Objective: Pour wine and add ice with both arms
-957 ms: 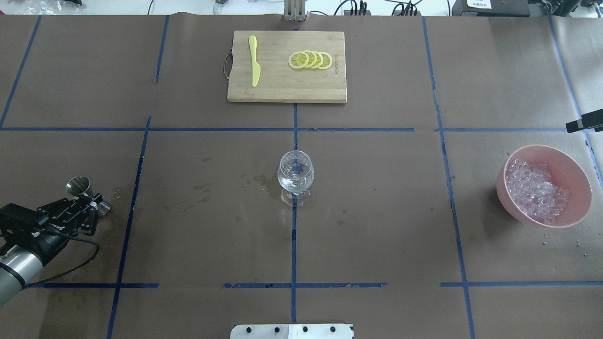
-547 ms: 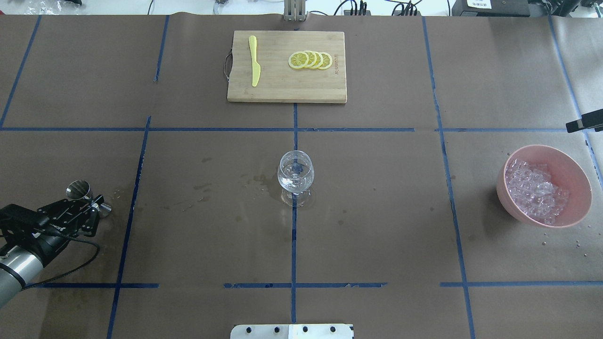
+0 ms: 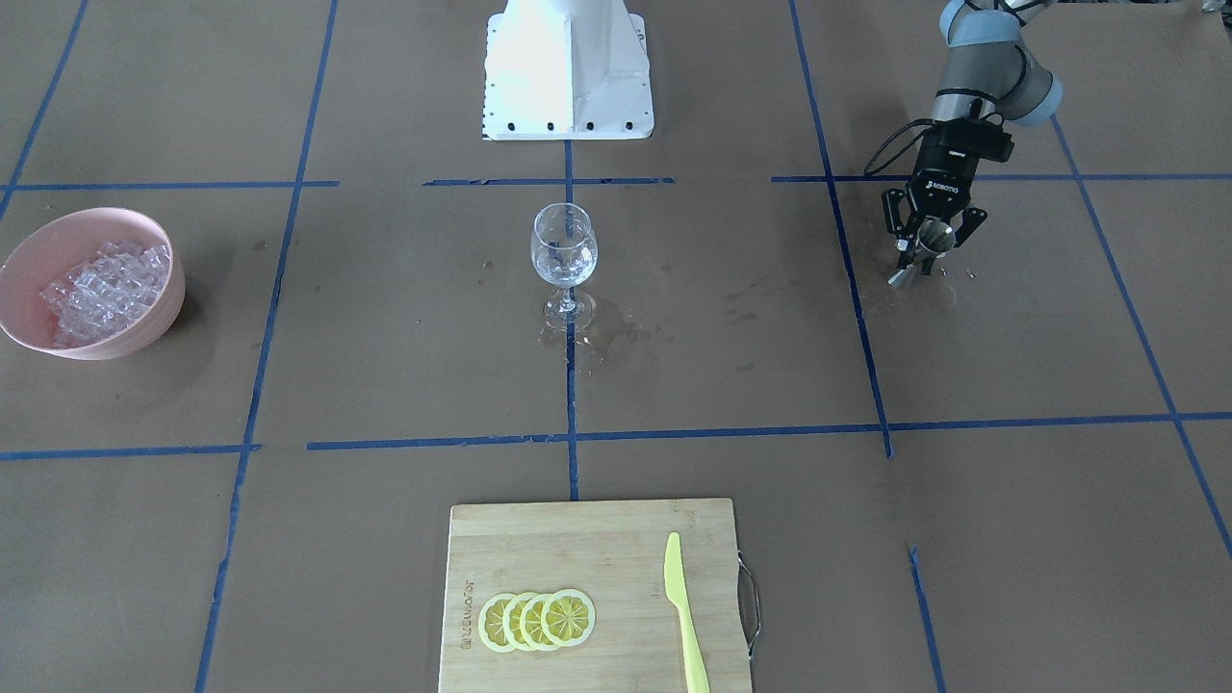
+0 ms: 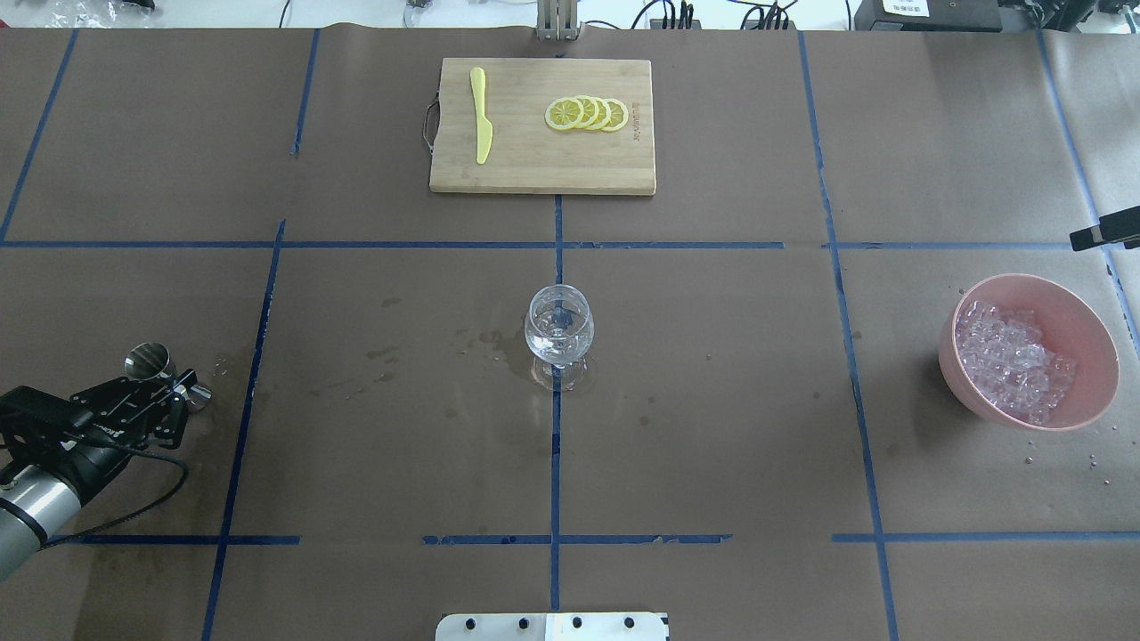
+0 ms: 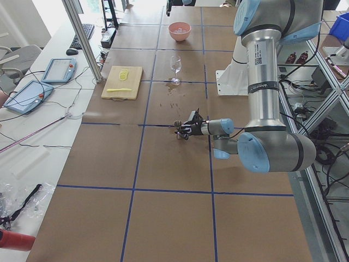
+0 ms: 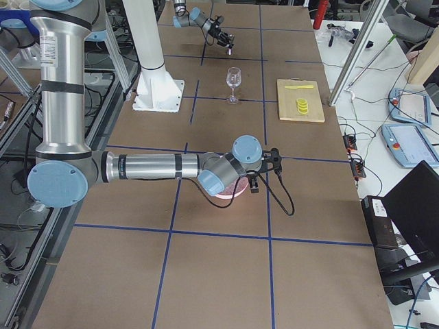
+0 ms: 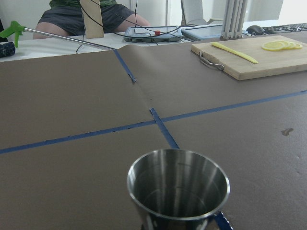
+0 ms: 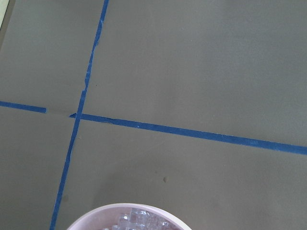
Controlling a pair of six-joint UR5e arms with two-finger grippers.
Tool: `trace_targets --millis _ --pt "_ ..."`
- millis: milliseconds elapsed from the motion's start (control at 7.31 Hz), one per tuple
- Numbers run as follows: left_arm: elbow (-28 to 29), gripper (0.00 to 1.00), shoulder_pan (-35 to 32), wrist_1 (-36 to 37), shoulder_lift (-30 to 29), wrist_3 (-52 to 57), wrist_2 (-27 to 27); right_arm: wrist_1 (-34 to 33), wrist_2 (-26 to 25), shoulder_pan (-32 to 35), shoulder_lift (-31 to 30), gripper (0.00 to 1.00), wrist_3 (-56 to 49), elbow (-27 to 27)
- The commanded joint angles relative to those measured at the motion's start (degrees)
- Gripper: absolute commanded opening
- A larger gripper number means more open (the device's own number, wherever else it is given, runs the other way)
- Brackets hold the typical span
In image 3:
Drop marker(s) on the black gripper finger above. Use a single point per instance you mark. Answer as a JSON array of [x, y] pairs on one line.
[[892, 202], [943, 237]]

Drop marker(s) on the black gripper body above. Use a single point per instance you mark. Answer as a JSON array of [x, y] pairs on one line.
[[942, 174]]

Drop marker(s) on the steel double jigger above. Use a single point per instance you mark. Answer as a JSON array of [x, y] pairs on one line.
[[920, 249]]

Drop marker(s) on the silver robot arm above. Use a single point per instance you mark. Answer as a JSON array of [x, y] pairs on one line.
[[990, 78]]

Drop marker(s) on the clear wine glass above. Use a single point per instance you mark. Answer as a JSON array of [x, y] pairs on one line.
[[564, 252]]

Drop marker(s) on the pink bowl of ice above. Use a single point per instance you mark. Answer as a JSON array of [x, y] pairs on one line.
[[94, 285]]

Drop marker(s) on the yellow plastic knife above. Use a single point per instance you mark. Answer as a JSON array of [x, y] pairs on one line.
[[675, 589]]

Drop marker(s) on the yellow lemon slice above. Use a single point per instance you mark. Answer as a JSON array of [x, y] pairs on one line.
[[491, 628], [512, 621], [568, 618], [531, 623]]

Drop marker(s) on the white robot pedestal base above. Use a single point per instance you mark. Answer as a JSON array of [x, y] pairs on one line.
[[567, 71]]

